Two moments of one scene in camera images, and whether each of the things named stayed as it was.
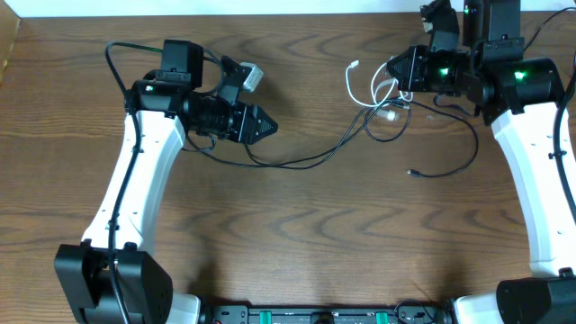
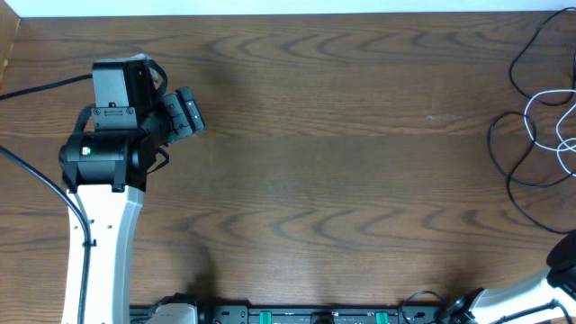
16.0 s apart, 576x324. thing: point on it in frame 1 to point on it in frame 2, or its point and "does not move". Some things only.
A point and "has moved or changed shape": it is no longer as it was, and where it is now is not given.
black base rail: [328, 314] does not move
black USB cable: [406, 135] has moved or changed shape
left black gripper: [250, 115] to [191, 107]
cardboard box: [9, 29] does not move
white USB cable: [391, 115] has moved or changed shape
